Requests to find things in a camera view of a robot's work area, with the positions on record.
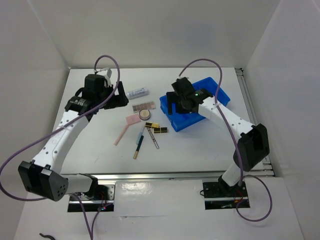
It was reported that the white lotion bottle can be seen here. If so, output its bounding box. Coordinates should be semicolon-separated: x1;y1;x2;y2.
126;87;150;100

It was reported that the pink square compact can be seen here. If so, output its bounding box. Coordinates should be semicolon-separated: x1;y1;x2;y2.
125;114;141;126

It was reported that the round powder jar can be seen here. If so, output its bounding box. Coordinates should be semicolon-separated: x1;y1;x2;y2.
138;109;151;121

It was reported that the black gold lipstick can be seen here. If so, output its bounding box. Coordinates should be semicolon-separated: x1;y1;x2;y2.
153;127;168;134
145;122;160;129

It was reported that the pink long tube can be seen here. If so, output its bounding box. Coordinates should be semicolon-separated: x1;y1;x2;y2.
114;124;129;146

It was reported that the light blue makeup pencil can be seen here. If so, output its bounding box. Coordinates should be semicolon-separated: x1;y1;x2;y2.
136;125;145;145

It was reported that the silver patterned eyeliner pencil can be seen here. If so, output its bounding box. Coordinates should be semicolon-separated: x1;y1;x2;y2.
146;127;160;149

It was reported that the black gold mascara pencil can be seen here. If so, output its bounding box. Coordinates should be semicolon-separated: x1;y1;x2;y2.
133;135;144;160

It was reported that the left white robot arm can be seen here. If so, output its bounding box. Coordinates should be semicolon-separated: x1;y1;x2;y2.
18;74;129;202

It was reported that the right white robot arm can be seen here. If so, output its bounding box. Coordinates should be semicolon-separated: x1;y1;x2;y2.
160;77;270;196

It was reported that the brown eyeshadow palette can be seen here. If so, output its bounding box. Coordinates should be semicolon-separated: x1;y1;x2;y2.
132;101;156;113

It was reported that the blue plastic organizer bin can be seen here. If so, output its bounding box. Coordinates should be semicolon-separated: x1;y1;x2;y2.
160;77;237;132

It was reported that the black hook object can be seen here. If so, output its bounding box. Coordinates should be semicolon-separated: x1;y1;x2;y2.
39;233;56;240

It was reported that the aluminium rail right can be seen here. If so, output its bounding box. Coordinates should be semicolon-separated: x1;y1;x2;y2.
235;68;275;177

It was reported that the aluminium rail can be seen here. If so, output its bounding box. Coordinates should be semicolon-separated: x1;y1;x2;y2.
235;68;275;177
59;170;273;181

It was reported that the aluminium rail front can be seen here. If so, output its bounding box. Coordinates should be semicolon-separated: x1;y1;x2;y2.
59;170;273;181

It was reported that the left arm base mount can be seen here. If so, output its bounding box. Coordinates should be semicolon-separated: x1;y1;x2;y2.
75;181;116;213

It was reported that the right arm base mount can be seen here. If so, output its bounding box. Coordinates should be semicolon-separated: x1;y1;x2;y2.
199;182;250;210

